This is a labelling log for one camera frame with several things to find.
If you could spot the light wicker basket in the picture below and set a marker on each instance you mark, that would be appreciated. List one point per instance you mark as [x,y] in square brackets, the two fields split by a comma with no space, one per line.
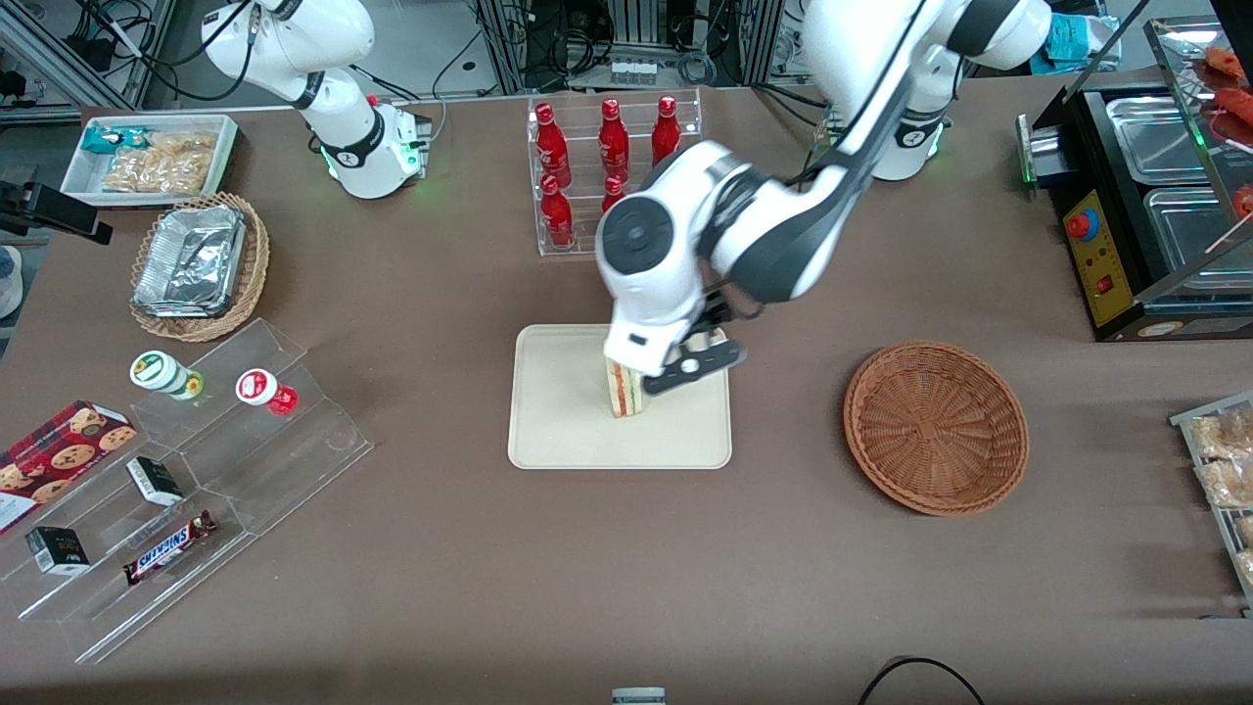
[250,264]

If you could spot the red emergency stop button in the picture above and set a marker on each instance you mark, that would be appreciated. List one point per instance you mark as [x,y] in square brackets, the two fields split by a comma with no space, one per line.
[1081,225]

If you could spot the red lid yogurt cup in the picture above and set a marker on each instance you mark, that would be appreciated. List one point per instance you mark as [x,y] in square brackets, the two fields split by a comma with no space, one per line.
[256,386]

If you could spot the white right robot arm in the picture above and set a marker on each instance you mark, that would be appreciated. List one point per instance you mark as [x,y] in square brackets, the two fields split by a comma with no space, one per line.
[333,69]

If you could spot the white plastic bin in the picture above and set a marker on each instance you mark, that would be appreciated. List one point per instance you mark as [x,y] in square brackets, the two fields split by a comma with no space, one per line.
[76,181]

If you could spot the small black box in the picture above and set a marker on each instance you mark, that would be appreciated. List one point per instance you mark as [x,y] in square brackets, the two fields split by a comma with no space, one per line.
[155,482]
[59,550]

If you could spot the beige plastic tray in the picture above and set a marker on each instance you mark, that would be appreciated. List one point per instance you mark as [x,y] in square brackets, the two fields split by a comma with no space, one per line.
[568,431]

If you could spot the grey device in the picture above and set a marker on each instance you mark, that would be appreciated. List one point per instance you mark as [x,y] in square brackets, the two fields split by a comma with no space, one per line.
[638,696]

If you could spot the snickers chocolate bar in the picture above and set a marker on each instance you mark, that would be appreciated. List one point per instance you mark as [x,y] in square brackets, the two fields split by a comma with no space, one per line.
[166,548]

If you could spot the clear bag of crackers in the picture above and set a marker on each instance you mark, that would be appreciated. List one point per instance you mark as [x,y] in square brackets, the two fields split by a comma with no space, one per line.
[122,171]
[162,166]
[196,152]

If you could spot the green sunflower lid cup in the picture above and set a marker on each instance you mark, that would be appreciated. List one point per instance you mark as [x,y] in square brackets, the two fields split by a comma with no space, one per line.
[157,370]

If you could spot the clear bag of snacks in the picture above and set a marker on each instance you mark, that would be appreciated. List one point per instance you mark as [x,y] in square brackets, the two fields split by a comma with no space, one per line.
[1229,483]
[1224,431]

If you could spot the aluminium profile frame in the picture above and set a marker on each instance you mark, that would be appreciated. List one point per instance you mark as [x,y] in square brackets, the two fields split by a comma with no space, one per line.
[59,54]

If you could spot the aluminium foil tray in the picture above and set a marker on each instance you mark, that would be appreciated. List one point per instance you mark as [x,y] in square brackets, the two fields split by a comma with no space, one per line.
[191,259]

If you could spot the teal snack packet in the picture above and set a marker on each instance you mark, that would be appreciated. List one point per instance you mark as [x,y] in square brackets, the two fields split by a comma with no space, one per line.
[103,137]

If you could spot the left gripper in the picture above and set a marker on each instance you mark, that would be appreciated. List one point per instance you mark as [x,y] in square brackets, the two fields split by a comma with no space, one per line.
[713,315]

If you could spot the clear acrylic stepped shelf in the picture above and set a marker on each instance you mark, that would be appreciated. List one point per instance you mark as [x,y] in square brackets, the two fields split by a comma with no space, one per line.
[294,441]

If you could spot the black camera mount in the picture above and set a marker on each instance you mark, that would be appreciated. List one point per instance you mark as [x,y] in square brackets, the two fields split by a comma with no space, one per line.
[49,211]

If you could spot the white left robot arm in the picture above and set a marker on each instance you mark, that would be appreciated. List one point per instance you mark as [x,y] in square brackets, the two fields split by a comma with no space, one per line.
[685,196]

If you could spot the steel food pan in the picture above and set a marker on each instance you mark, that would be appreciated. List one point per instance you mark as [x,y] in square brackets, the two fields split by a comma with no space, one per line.
[1155,137]
[1189,240]

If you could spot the clear acrylic bottle rack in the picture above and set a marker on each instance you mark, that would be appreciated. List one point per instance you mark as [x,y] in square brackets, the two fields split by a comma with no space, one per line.
[587,117]

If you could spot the brown wicker basket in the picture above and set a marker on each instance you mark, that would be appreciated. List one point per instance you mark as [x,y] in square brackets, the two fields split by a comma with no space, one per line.
[935,426]

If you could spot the triangle sandwich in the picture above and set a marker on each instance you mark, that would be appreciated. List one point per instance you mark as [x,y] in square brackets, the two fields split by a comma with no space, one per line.
[626,392]

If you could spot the red tartan cookie box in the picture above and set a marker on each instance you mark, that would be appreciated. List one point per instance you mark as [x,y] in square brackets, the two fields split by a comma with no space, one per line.
[59,460]

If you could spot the tray with pastries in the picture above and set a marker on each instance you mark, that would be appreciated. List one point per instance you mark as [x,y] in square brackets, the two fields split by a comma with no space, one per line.
[1189,421]

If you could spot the red sausage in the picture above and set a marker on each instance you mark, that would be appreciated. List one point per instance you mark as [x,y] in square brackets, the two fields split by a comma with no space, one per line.
[1224,64]
[1235,103]

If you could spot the red cola bottle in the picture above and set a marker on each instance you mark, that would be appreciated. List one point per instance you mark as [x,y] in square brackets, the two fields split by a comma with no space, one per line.
[614,142]
[551,147]
[612,193]
[556,215]
[667,132]

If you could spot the black food warmer appliance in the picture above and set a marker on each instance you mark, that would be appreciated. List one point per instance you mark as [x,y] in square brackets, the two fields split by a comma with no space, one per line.
[1096,274]

